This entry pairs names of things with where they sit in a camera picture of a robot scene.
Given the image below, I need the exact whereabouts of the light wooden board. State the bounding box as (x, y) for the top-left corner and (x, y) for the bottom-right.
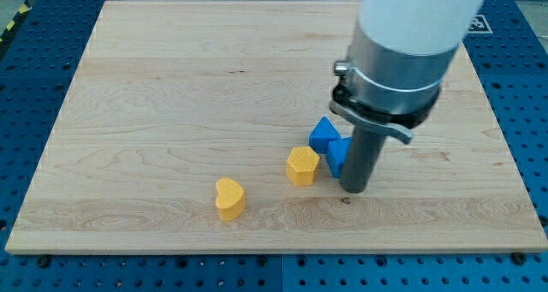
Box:
(6, 1), (547, 255)

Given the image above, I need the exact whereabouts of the yellow hexagon block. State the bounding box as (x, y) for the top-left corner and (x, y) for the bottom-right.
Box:
(286, 146), (320, 186)

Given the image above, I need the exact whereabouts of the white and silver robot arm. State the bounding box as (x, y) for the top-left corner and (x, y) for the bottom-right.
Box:
(330, 0), (485, 144)

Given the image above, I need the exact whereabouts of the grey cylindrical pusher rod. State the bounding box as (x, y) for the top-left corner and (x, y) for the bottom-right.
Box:
(340, 127), (386, 194)

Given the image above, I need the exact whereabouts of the blue triangle block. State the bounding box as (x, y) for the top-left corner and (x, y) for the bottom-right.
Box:
(308, 116), (341, 154)

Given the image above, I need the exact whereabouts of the yellow heart block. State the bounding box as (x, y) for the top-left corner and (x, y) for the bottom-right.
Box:
(215, 177), (247, 222)

